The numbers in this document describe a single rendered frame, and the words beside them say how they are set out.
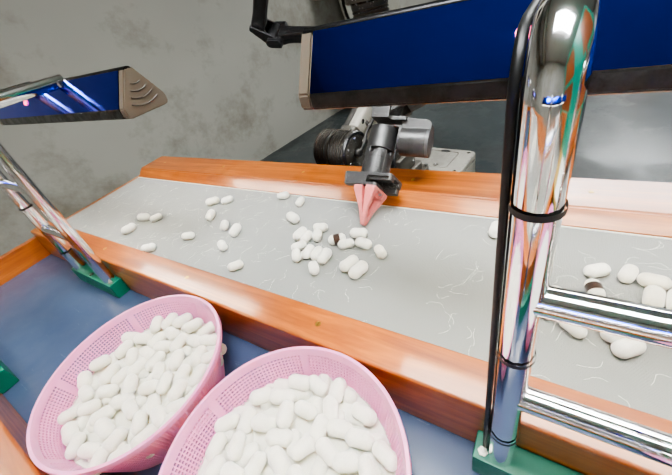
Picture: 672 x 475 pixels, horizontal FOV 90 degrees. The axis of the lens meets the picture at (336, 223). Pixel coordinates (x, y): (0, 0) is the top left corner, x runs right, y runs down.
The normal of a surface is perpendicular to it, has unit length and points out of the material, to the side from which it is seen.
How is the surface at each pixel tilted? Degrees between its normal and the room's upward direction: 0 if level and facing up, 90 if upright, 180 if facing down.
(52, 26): 90
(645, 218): 45
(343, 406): 0
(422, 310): 0
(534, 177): 90
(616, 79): 90
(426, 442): 0
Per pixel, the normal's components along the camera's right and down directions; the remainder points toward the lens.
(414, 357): -0.22, -0.79
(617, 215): -0.50, -0.14
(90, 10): 0.76, 0.22
